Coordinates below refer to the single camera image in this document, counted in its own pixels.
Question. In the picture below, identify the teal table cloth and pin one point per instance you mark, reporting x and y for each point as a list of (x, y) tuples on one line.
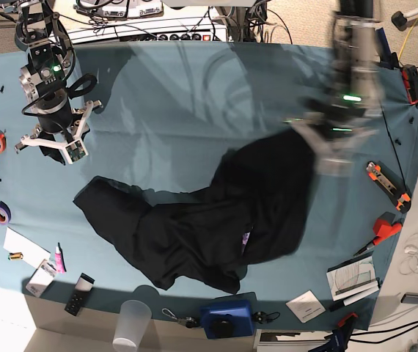
[(170, 112)]

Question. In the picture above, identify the pink glue tube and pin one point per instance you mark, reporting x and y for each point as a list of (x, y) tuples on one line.
[(59, 260)]

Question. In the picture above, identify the red black clamp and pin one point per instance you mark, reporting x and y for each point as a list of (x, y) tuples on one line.
[(410, 80)]

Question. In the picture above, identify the small battery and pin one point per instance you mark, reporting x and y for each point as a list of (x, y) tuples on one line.
[(15, 256)]

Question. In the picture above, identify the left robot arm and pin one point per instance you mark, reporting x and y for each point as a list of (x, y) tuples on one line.
[(352, 80)]

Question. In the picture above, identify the white booklet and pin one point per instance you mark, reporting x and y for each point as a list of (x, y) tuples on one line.
[(351, 277)]

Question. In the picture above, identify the black remote control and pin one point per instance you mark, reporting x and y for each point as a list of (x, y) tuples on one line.
[(80, 294)]

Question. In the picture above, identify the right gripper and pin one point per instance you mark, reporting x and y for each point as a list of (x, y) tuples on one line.
[(59, 132)]

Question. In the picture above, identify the white packaged item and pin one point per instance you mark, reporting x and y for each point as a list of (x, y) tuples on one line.
[(41, 279)]

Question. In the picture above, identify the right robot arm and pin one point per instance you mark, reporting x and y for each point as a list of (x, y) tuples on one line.
[(51, 58)]

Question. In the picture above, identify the white paper sheet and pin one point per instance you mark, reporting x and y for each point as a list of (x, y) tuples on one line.
[(33, 254)]

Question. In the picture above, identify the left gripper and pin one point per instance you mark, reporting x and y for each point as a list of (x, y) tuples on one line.
[(334, 134)]

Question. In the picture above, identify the blue plastic box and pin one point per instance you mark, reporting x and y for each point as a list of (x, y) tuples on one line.
[(227, 319)]

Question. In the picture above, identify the black t-shirt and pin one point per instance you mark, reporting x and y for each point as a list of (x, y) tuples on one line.
[(254, 210)]

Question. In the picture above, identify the purple tape roll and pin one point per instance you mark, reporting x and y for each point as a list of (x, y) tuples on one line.
[(5, 213)]

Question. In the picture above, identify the orange black wire stripper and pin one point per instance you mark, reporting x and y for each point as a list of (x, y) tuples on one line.
[(398, 195)]

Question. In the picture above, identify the clear plastic cup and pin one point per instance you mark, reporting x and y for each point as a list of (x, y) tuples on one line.
[(132, 323)]

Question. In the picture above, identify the white instruction card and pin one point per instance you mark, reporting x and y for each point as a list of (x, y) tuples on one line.
[(306, 306)]

